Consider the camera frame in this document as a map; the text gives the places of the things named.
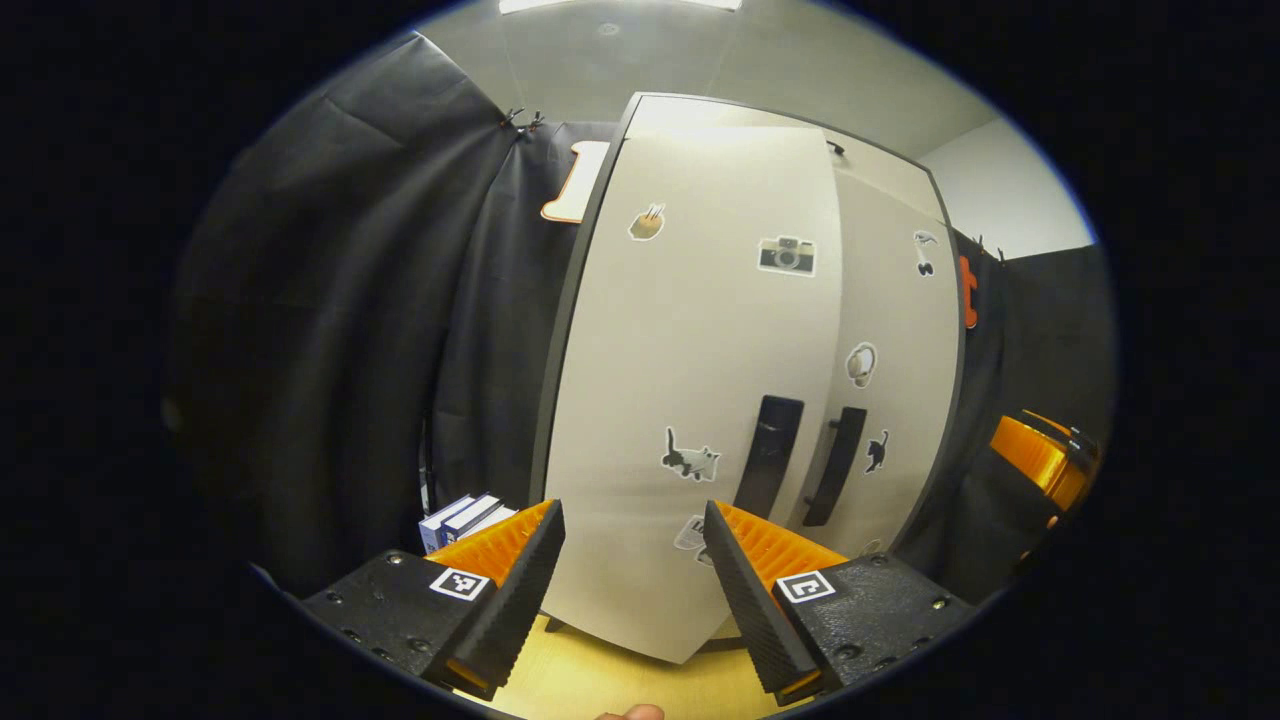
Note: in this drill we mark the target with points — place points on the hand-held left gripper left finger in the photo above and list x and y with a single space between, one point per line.
500 620

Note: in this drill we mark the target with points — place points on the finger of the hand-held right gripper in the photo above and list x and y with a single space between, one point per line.
1035 462
1060 428

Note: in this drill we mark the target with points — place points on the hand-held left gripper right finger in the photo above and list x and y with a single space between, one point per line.
755 620

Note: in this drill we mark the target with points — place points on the white cabinet door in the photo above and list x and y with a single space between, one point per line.
900 300
680 350

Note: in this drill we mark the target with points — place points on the white and grey cabinet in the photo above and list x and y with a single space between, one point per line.
585 300

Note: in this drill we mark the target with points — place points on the white blue box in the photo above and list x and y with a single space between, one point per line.
495 520
435 525
470 512

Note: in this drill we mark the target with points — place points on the ceiling light panel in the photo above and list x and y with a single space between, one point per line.
620 4

